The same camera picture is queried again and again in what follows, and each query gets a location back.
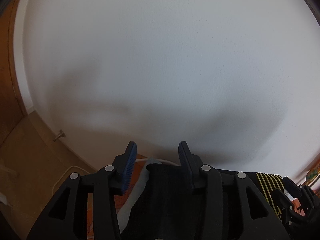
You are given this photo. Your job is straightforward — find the black pants with yellow stripes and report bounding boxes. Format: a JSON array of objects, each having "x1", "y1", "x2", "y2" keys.
[{"x1": 120, "y1": 164, "x2": 289, "y2": 239}]

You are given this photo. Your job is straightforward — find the green patterned hanging scarf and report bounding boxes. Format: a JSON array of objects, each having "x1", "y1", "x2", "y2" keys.
[{"x1": 304, "y1": 163, "x2": 320, "y2": 187}]

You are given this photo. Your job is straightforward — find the light blue folded jeans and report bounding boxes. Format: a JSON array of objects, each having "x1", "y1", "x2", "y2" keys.
[{"x1": 117, "y1": 158, "x2": 161, "y2": 232}]

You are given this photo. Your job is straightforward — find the metal door stopper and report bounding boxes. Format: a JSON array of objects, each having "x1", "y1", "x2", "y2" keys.
[{"x1": 53, "y1": 130, "x2": 66, "y2": 142}]

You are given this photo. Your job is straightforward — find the orange floral bed sheet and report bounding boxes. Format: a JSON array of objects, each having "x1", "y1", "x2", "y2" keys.
[{"x1": 82, "y1": 154, "x2": 143, "y2": 239}]

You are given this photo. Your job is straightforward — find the white floor cable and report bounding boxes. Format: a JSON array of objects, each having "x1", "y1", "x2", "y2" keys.
[{"x1": 51, "y1": 165, "x2": 91, "y2": 196}]

